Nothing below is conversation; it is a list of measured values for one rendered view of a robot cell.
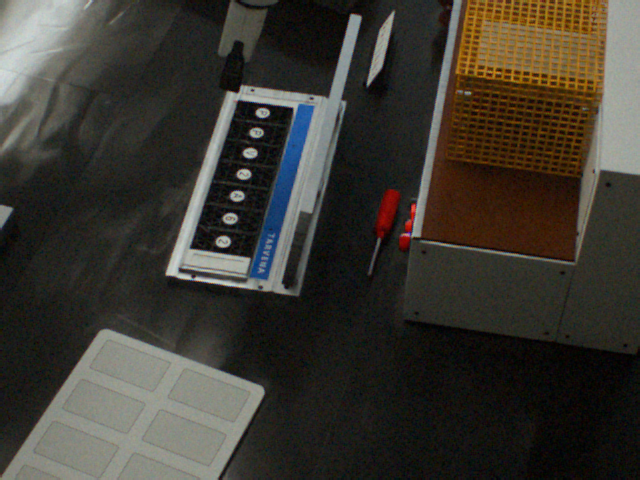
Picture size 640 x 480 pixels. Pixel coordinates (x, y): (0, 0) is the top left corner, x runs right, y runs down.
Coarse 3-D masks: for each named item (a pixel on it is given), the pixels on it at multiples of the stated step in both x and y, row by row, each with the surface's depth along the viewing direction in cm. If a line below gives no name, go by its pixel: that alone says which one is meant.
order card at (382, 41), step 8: (392, 16) 236; (384, 24) 239; (384, 32) 236; (384, 40) 233; (376, 48) 237; (384, 48) 231; (376, 56) 234; (376, 64) 231; (376, 72) 228; (368, 80) 231
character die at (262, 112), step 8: (240, 104) 225; (248, 104) 224; (256, 104) 225; (264, 104) 225; (272, 104) 224; (240, 112) 223; (248, 112) 223; (256, 112) 223; (264, 112) 223; (272, 112) 223; (280, 112) 223; (288, 112) 223; (248, 120) 222; (256, 120) 223; (264, 120) 222; (272, 120) 222; (280, 120) 223; (288, 120) 222; (288, 128) 222
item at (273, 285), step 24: (240, 96) 227; (264, 96) 228; (288, 96) 227; (312, 96) 227; (312, 120) 224; (336, 120) 224; (216, 144) 219; (312, 144) 220; (336, 144) 221; (192, 216) 209; (288, 216) 209; (312, 216) 209; (288, 240) 206; (312, 240) 206; (216, 288) 201; (240, 288) 200; (264, 288) 200; (288, 288) 199
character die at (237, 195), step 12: (216, 192) 211; (228, 192) 211; (240, 192) 211; (252, 192) 211; (264, 192) 212; (216, 204) 209; (228, 204) 210; (240, 204) 210; (252, 204) 210; (264, 204) 209
